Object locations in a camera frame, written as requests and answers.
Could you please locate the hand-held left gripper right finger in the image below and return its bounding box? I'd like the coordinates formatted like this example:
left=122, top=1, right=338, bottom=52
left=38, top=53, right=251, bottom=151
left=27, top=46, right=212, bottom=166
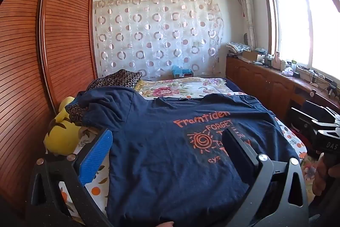
left=222, top=129, right=310, bottom=227

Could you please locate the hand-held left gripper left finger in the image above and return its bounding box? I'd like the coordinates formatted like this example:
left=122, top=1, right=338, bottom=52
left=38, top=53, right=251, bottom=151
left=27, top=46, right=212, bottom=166
left=27, top=128, right=115, bottom=227

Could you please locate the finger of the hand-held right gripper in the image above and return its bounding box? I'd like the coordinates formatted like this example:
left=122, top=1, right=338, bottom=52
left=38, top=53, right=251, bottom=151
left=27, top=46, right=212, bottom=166
left=291, top=107, right=319, bottom=135
left=305, top=100, right=336, bottom=121

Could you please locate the navy printed t-shirt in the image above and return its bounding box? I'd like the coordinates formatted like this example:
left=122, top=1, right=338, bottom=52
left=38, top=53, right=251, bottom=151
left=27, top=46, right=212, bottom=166
left=77, top=89, right=300, bottom=227

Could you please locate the person's right hand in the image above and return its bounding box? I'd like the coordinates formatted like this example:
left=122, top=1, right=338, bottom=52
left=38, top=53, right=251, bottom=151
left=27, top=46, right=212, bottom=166
left=312, top=153, right=340, bottom=198

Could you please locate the orange-print bed sheet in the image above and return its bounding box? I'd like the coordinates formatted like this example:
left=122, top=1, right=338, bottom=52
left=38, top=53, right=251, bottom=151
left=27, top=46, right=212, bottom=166
left=57, top=91, right=309, bottom=219

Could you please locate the yellow plush toy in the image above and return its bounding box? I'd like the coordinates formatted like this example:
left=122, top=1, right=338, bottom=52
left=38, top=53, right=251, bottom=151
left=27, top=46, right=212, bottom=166
left=44, top=96, right=85, bottom=157

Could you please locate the brown wooden cabinet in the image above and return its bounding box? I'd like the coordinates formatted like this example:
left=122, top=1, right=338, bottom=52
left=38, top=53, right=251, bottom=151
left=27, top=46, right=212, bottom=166
left=226, top=55, right=340, bottom=121

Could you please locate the navy bed sheet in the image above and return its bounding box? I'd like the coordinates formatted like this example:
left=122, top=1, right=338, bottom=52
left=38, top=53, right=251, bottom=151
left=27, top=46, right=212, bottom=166
left=223, top=78, right=245, bottom=93

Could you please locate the cardboard box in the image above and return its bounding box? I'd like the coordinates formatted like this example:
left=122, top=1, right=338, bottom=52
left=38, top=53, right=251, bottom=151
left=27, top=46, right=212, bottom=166
left=242, top=50, right=262, bottom=62

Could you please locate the wooden-framed window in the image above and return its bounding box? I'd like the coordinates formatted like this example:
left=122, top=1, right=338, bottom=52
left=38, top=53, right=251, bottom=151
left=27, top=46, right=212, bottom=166
left=262, top=0, right=340, bottom=79

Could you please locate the blue box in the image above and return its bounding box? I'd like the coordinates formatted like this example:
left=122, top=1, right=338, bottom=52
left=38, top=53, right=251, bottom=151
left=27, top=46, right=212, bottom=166
left=171, top=65, right=194, bottom=79

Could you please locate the stack of folded fabrics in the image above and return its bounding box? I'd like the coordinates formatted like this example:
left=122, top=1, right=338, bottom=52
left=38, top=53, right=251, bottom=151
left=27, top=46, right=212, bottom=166
left=226, top=41, right=251, bottom=53

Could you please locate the wooden headboard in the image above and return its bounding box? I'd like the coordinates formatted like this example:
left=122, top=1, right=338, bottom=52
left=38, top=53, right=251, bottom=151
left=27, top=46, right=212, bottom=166
left=0, top=0, right=99, bottom=217

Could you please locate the white window curtain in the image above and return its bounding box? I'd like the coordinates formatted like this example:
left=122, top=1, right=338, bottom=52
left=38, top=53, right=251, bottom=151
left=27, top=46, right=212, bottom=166
left=236, top=0, right=257, bottom=50

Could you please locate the white circle-patterned curtain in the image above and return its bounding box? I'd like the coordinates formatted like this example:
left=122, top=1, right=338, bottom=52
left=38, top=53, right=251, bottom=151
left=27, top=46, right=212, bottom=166
left=94, top=0, right=225, bottom=80

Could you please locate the dark ring-patterned pillow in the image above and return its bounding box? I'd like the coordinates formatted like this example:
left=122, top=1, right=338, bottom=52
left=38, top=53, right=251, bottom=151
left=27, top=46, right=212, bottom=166
left=66, top=69, right=144, bottom=124

